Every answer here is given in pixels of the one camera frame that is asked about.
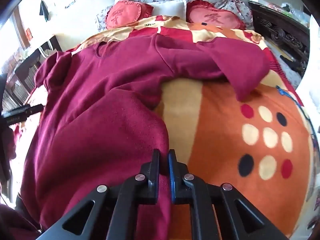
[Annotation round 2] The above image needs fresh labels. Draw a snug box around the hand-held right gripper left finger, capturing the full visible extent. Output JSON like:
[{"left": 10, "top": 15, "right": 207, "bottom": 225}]
[{"left": 37, "top": 149, "right": 160, "bottom": 240}]

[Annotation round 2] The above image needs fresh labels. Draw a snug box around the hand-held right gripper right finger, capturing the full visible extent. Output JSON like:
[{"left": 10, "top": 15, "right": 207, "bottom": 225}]
[{"left": 169, "top": 149, "right": 288, "bottom": 240}]

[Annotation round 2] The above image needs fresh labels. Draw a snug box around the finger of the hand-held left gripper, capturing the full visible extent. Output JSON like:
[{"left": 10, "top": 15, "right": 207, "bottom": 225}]
[{"left": 1, "top": 104, "right": 44, "bottom": 125}]

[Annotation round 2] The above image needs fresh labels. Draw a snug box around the maroon sweater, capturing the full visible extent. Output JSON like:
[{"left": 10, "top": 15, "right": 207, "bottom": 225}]
[{"left": 20, "top": 34, "right": 272, "bottom": 240}]

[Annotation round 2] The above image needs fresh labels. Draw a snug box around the dark wooden desk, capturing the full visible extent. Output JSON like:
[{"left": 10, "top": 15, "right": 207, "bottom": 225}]
[{"left": 14, "top": 35, "right": 63, "bottom": 93}]

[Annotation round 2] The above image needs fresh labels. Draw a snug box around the printed fleece blanket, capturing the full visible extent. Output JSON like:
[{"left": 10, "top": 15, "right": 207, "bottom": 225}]
[{"left": 14, "top": 15, "right": 318, "bottom": 240}]

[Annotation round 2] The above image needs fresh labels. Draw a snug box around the small red heart pillow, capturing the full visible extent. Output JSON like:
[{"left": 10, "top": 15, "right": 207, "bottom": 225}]
[{"left": 105, "top": 0, "right": 154, "bottom": 29}]

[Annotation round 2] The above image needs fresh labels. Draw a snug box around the white pillow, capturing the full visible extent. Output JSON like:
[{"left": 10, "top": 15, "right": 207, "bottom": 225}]
[{"left": 146, "top": 0, "right": 188, "bottom": 20}]

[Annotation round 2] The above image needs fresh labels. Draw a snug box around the large red heart pillow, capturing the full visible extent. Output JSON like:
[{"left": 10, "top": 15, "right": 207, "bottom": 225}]
[{"left": 186, "top": 0, "right": 247, "bottom": 30}]

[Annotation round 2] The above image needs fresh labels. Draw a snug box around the floral pillow with red trim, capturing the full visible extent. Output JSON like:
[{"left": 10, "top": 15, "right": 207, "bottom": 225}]
[{"left": 219, "top": 0, "right": 254, "bottom": 27}]

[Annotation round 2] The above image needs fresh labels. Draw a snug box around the dark carved wooden headboard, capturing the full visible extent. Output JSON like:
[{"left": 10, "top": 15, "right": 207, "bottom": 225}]
[{"left": 247, "top": 1, "right": 310, "bottom": 78}]

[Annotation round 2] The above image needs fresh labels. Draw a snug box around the white cable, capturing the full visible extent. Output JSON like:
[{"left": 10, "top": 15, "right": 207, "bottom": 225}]
[{"left": 39, "top": 41, "right": 54, "bottom": 57}]

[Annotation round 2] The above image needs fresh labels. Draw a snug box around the dark cloth on wall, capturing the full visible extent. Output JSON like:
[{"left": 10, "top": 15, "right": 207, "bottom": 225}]
[{"left": 39, "top": 0, "right": 49, "bottom": 22}]

